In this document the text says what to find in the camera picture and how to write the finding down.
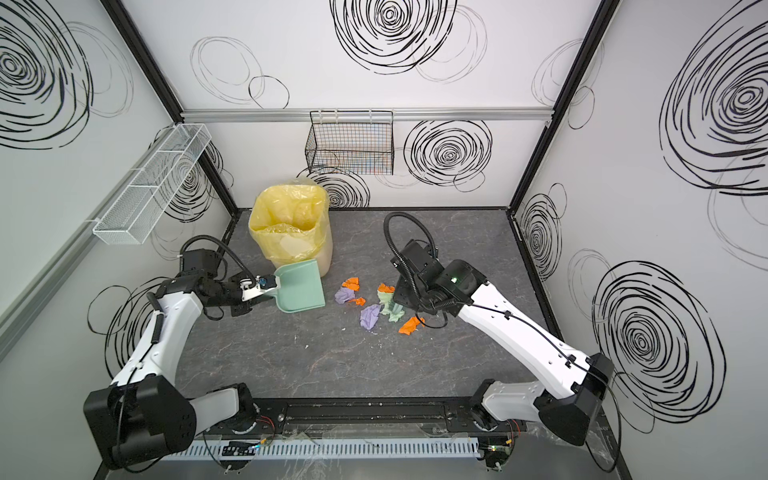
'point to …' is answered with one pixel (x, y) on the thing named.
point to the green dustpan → (301, 287)
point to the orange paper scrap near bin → (386, 288)
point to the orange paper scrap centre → (352, 283)
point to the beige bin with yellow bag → (291, 223)
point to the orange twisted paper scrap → (359, 301)
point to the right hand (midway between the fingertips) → (395, 298)
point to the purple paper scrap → (343, 295)
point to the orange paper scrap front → (411, 325)
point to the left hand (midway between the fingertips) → (265, 286)
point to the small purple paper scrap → (369, 316)
